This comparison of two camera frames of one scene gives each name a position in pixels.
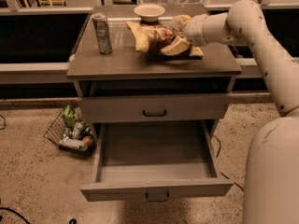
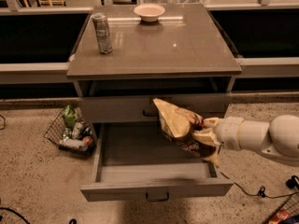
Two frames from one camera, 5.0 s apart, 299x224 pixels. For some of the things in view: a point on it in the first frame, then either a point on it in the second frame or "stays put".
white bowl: x=149 y=12 stays put
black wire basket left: x=72 y=132 stays put
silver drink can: x=103 y=33 stays put
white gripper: x=194 y=30 to x=227 y=131
